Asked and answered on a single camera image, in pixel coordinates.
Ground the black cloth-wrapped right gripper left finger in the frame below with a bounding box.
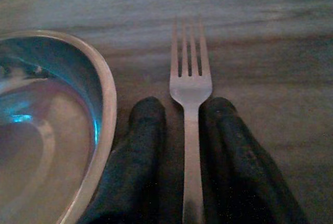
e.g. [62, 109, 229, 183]
[78, 96, 184, 224]

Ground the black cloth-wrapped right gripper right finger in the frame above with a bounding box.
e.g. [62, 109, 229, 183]
[198, 96, 310, 224]

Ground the silver metal fork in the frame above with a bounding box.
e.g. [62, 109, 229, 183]
[169, 17, 213, 224]

